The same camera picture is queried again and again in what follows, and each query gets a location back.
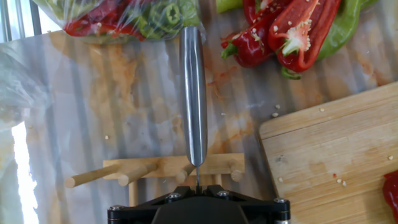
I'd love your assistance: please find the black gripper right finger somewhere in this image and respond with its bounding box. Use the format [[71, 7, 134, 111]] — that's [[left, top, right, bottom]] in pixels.
[[206, 185, 291, 224]]

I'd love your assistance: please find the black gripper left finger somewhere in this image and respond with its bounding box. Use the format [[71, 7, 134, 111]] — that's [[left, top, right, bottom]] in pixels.
[[107, 185, 198, 224]]

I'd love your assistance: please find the steel cleaver knife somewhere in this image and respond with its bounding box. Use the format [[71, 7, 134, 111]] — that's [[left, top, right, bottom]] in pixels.
[[179, 26, 208, 189]]

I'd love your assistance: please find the bag of chopped peppers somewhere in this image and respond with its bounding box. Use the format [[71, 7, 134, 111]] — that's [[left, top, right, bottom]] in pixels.
[[30, 0, 203, 44]]

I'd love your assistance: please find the wooden peg rack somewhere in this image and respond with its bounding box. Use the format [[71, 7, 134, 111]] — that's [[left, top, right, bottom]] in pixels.
[[64, 152, 246, 208]]

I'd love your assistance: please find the bamboo cutting board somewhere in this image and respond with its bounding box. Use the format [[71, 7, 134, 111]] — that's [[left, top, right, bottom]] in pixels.
[[257, 81, 398, 224]]

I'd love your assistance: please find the marble pattern plastic mat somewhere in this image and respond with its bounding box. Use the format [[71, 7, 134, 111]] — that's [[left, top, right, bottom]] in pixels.
[[0, 0, 398, 224]]

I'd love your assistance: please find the red pepper piece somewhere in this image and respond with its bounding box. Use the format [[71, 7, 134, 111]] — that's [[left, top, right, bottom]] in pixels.
[[382, 169, 398, 223]]

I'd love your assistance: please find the empty clear plastic bag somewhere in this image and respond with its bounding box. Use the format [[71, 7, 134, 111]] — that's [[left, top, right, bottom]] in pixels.
[[0, 46, 53, 131]]

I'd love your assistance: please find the red pepper with green stem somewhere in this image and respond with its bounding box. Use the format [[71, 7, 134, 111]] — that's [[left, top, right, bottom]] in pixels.
[[220, 15, 276, 68]]

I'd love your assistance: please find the halved red pepper with seeds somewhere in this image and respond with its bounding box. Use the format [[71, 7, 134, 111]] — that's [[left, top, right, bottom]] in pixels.
[[267, 0, 342, 73]]

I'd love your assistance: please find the large green pepper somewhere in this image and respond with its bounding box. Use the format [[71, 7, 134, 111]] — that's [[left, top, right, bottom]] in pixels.
[[317, 0, 380, 62]]

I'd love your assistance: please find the dark red pepper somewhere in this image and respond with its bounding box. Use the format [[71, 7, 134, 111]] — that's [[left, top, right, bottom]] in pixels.
[[242, 0, 295, 27]]

